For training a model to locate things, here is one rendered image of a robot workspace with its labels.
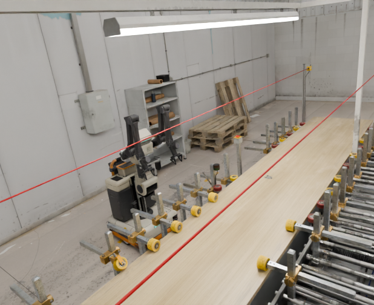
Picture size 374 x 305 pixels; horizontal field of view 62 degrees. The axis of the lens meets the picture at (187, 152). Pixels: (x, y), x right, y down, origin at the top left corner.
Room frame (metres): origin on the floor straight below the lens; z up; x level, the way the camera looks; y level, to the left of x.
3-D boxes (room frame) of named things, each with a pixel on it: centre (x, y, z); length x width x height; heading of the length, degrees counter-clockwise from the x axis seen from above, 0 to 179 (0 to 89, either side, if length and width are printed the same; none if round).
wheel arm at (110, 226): (1.99, 0.49, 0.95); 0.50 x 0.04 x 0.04; 50
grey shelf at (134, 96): (5.64, 0.48, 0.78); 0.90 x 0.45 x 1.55; 140
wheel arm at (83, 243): (1.84, 0.70, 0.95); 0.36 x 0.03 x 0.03; 50
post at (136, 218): (1.98, 0.42, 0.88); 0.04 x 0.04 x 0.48; 50
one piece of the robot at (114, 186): (3.48, 0.71, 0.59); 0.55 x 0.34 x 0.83; 135
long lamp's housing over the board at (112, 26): (2.54, -0.48, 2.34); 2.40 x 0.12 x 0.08; 140
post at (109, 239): (1.79, 0.58, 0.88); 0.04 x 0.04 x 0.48; 50
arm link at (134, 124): (2.94, 0.47, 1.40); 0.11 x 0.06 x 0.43; 136
